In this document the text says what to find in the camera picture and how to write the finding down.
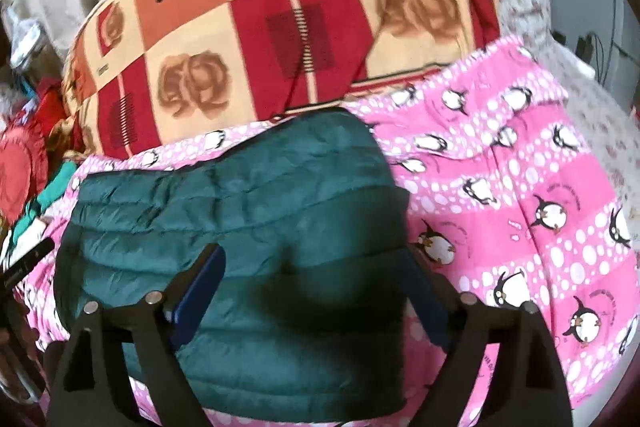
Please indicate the red ruffled cloth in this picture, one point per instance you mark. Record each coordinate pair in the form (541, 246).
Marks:
(25, 167)

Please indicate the pink penguin print blanket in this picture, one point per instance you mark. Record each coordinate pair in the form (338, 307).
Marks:
(510, 187)

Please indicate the rose print checked blanket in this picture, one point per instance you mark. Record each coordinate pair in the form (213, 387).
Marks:
(280, 32)

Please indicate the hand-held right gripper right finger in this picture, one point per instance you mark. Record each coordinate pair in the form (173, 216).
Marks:
(425, 302)

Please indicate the bright green cloth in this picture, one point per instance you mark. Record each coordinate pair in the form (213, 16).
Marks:
(42, 202)

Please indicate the green quilted puffer jacket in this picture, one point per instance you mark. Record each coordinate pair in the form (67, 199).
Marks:
(240, 207)

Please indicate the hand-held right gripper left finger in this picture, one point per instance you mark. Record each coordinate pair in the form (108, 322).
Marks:
(200, 297)

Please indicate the pale floral bed sheet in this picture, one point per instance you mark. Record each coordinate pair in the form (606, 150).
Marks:
(560, 57)

